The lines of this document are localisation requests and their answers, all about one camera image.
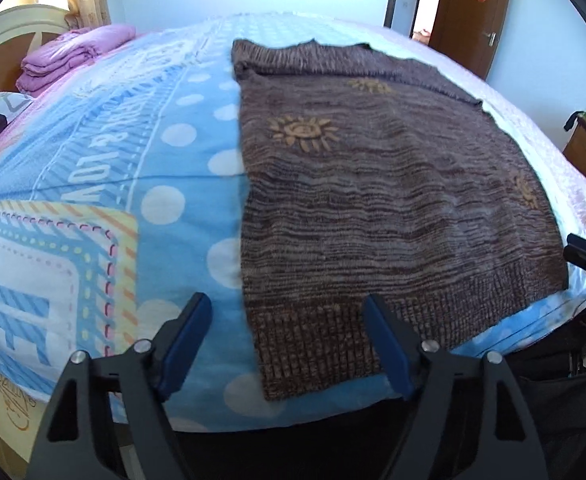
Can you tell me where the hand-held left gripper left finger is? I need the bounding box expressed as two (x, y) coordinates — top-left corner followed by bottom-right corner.
(26, 292), (214, 480)

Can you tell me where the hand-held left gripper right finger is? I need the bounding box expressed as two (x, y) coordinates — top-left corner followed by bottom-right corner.
(363, 293), (548, 480)

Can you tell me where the brown knit sweater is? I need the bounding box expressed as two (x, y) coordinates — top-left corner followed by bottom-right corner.
(230, 37), (570, 403)

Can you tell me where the bed with patterned blue-pink sheet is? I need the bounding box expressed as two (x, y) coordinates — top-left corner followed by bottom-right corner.
(0, 12), (586, 433)

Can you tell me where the brown wooden door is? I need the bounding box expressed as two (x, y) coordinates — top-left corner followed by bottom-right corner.
(429, 0), (514, 80)

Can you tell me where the folded pink blanket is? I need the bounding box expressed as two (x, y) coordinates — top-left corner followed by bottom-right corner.
(16, 24), (137, 97)

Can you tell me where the cream and wood headboard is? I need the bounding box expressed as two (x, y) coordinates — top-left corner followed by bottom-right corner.
(0, 4), (71, 96)

